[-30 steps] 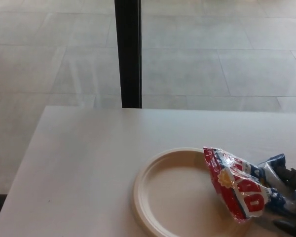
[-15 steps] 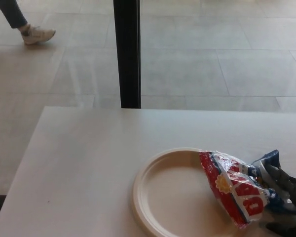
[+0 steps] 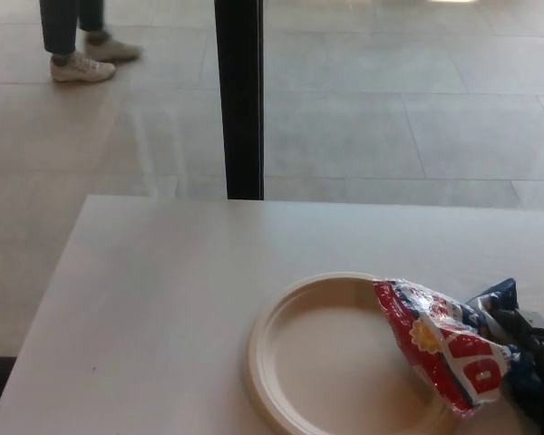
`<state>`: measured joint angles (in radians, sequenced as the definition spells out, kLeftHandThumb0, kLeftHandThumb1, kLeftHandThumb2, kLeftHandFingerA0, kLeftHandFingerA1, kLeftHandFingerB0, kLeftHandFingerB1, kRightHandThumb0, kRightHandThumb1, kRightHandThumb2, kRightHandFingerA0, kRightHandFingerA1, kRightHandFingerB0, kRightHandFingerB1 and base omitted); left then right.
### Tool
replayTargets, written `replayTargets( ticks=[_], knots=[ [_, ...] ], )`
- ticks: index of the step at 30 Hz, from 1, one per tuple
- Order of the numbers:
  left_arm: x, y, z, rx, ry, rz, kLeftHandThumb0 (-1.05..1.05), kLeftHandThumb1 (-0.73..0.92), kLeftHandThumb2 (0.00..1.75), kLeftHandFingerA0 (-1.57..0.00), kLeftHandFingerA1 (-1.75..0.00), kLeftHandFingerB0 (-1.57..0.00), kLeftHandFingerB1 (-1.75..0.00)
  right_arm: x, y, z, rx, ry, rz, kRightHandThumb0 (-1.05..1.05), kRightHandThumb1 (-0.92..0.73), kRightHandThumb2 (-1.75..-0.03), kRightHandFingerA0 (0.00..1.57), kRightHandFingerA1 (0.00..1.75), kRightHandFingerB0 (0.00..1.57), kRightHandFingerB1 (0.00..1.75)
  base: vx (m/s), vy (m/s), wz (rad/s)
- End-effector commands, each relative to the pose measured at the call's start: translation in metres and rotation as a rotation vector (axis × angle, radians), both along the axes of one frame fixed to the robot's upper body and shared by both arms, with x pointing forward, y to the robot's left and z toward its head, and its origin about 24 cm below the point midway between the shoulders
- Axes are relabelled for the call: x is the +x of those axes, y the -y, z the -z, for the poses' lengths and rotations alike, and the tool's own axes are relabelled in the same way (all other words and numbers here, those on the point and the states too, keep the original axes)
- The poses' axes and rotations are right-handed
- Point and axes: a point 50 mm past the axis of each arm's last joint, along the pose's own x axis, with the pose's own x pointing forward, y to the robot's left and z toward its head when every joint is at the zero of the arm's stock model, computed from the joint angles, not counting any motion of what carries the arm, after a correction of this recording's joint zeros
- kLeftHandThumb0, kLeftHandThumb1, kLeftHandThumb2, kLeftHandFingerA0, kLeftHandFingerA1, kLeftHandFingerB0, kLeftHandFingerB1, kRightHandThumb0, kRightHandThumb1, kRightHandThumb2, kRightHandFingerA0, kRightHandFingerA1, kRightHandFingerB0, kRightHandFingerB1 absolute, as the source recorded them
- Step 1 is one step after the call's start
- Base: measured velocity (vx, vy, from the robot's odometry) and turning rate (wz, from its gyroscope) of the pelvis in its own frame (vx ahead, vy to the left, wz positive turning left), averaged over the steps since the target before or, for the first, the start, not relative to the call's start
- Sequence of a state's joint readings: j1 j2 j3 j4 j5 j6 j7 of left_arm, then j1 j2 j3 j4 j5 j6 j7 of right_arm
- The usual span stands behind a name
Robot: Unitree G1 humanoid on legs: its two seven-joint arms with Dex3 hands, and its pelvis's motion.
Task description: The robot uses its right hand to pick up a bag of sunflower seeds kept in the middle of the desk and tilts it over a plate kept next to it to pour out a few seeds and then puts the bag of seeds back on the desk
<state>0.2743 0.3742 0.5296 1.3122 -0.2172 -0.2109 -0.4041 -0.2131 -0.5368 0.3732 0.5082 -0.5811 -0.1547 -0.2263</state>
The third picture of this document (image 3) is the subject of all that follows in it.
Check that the red blue sunflower seed bag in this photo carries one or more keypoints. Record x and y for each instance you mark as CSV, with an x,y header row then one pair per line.
x,y
440,344

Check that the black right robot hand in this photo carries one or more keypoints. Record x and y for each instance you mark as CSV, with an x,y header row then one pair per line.
x,y
537,385

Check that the black window frame post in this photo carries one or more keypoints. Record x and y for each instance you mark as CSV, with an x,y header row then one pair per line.
x,y
241,99

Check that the beige round paper plate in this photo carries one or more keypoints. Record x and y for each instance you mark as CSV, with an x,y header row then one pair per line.
x,y
326,353

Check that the white sneaker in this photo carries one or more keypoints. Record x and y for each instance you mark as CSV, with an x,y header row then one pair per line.
x,y
79,69
115,49

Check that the dark trouser leg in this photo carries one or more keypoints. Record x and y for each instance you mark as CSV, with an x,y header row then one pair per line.
x,y
91,13
59,25

